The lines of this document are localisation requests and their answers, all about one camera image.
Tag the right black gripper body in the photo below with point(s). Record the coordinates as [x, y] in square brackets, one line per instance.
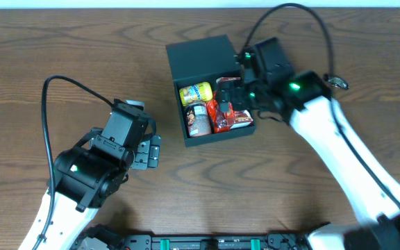
[237, 96]

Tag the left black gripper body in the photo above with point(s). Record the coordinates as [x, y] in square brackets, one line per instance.
[148, 155]

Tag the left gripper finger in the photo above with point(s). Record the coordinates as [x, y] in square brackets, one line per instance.
[153, 158]
[155, 140]

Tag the yellow snack cup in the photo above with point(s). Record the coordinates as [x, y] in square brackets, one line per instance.
[197, 92]

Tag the red candy bag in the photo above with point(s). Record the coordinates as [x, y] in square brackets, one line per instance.
[221, 121]

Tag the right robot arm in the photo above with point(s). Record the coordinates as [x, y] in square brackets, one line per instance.
[307, 105]

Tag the small black candy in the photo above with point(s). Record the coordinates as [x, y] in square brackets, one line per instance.
[338, 82]

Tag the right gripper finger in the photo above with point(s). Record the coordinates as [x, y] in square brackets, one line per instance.
[224, 91]
[224, 106]

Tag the dark green open box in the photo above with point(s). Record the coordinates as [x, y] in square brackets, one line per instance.
[203, 60]

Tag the Hello Panda biscuit box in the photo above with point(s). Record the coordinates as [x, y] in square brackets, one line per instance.
[240, 119]

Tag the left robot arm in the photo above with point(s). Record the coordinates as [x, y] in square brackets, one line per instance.
[84, 177]

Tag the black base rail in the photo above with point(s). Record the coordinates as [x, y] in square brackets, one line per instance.
[101, 237]

